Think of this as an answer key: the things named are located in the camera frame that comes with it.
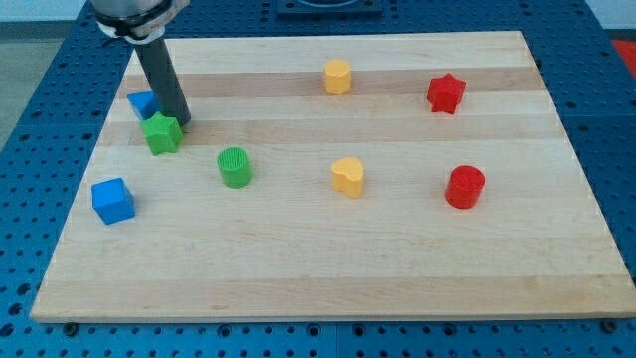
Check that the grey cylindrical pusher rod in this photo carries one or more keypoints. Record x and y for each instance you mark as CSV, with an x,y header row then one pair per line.
x,y
157,66

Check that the blue block behind rod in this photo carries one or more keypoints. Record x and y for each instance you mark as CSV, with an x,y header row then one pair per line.
x,y
144,104

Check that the green star block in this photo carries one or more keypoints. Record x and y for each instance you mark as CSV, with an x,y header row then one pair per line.
x,y
162,133

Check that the green cylinder block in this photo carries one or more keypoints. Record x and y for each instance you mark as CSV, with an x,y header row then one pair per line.
x,y
234,167

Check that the blue cube block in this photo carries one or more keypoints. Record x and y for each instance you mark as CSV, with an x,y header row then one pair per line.
x,y
112,201

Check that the yellow hexagon block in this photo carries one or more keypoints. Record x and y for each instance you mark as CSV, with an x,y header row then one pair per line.
x,y
337,77

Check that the yellow heart block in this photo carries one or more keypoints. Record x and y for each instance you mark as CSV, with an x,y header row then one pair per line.
x,y
347,176

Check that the wooden board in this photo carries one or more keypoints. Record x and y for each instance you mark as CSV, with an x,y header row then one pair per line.
x,y
287,247

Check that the red star block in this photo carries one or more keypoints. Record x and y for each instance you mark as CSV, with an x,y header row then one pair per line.
x,y
446,93

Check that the red cylinder block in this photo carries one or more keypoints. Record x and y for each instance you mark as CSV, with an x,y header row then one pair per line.
x,y
464,187

